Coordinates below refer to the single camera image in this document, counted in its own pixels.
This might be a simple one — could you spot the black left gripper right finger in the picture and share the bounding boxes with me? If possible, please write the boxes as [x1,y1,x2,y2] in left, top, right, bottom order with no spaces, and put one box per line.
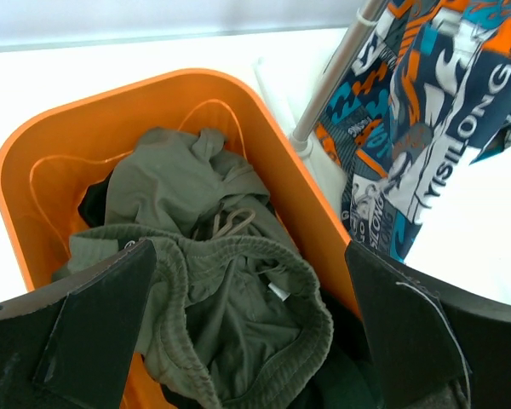
[345,242,511,408]

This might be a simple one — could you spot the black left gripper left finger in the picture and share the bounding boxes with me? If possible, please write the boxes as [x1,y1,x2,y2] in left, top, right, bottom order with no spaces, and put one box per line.
[0,239,156,408]

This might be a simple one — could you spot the olive green shorts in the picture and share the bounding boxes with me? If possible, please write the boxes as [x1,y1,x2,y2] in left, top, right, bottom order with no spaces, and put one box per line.
[54,128,333,408]

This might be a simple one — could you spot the colourful patterned shorts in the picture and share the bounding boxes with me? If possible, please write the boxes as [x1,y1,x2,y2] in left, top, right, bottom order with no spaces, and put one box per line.
[315,1,511,261]

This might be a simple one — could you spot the orange plastic basket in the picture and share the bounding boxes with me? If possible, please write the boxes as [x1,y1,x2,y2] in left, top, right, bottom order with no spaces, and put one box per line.
[0,70,357,408]

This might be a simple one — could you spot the metal clothes rack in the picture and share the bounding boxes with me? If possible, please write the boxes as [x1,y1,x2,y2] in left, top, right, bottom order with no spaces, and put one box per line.
[250,0,388,171]

